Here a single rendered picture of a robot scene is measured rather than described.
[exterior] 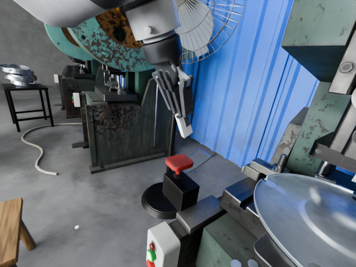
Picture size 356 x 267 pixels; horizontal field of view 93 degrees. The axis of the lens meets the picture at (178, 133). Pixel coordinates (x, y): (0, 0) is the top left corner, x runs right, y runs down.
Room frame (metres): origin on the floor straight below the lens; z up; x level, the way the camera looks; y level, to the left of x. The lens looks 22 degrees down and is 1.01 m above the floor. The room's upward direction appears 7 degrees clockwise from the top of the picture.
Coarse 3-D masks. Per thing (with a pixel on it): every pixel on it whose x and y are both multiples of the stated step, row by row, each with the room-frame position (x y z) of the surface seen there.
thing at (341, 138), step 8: (352, 96) 0.30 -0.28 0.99; (352, 104) 0.30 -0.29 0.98; (344, 112) 0.30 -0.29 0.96; (352, 112) 0.29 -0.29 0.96; (344, 120) 0.30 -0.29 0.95; (352, 120) 0.29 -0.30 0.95; (336, 128) 0.30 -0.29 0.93; (344, 128) 0.29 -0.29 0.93; (352, 128) 0.29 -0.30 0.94; (336, 136) 0.30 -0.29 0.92; (344, 136) 0.29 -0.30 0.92; (352, 136) 0.26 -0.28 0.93; (328, 144) 0.31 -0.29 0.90; (336, 144) 0.29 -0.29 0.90; (344, 144) 0.29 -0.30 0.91; (352, 144) 0.26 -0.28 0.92; (344, 152) 0.26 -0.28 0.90; (352, 152) 0.26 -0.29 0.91
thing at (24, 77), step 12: (12, 72) 2.03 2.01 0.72; (24, 72) 2.10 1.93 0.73; (12, 84) 2.18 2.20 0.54; (24, 84) 2.15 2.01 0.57; (36, 84) 2.27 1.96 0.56; (48, 96) 2.21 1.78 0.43; (12, 108) 1.92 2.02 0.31; (48, 108) 2.19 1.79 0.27; (12, 120) 2.15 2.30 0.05; (24, 120) 1.99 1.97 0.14
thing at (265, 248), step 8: (264, 240) 0.18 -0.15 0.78; (272, 240) 0.18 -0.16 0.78; (256, 248) 0.17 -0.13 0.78; (264, 248) 0.17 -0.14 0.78; (272, 248) 0.17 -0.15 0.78; (280, 248) 0.17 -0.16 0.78; (256, 256) 0.16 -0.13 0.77; (264, 256) 0.16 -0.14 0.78; (272, 256) 0.16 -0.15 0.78; (280, 256) 0.16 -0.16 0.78; (264, 264) 0.15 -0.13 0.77; (272, 264) 0.15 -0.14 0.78; (280, 264) 0.15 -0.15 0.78; (288, 264) 0.15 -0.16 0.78
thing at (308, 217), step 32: (256, 192) 0.28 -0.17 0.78; (288, 192) 0.30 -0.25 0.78; (320, 192) 0.31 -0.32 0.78; (352, 192) 0.32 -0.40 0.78; (288, 224) 0.21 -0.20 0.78; (320, 224) 0.21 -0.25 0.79; (352, 224) 0.22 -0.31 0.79; (288, 256) 0.16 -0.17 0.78; (320, 256) 0.16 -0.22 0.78; (352, 256) 0.17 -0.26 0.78
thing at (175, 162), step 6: (174, 156) 0.43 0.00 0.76; (180, 156) 0.43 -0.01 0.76; (186, 156) 0.44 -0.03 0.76; (168, 162) 0.40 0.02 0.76; (174, 162) 0.40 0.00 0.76; (180, 162) 0.40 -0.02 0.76; (186, 162) 0.40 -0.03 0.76; (192, 162) 0.41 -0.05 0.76; (174, 168) 0.38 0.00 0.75; (180, 168) 0.38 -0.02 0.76; (186, 168) 0.39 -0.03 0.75
